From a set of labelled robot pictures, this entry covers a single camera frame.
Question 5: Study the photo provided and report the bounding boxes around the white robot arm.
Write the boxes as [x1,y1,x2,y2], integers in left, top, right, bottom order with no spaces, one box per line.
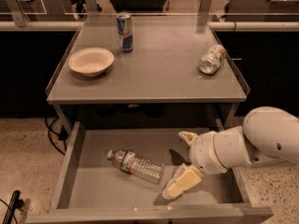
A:
[162,106,299,200]

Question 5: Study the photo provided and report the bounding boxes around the clear plastic water bottle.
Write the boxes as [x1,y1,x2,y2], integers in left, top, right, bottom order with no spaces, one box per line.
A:
[107,149,164,185]

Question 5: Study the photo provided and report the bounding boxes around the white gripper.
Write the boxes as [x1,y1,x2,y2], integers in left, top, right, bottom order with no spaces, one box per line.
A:
[162,131,228,200]

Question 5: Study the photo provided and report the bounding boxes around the grey counter cabinet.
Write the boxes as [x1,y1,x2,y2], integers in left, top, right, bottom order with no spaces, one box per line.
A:
[48,15,249,120]

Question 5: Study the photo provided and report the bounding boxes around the black stick object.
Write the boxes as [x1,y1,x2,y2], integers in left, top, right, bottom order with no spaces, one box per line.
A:
[1,190,23,224]

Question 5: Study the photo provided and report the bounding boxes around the silver soda can lying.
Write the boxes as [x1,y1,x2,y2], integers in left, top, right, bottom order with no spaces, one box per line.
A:
[197,45,226,75]

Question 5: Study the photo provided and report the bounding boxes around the black floor cables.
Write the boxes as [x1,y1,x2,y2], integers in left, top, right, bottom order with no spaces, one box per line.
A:
[44,115,70,157]

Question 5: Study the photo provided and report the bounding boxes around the blue silver energy drink can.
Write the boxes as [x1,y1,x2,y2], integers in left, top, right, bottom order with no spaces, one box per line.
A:
[117,12,133,52]

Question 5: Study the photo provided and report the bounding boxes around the white horizontal rail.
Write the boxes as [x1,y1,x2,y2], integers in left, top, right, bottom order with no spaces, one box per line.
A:
[0,21,299,33]

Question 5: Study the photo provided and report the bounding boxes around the white paper bowl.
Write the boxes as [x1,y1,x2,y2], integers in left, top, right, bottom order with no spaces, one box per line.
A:
[67,48,114,77]

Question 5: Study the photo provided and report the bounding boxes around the grey open drawer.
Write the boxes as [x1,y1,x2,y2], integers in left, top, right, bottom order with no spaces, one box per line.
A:
[27,122,273,224]

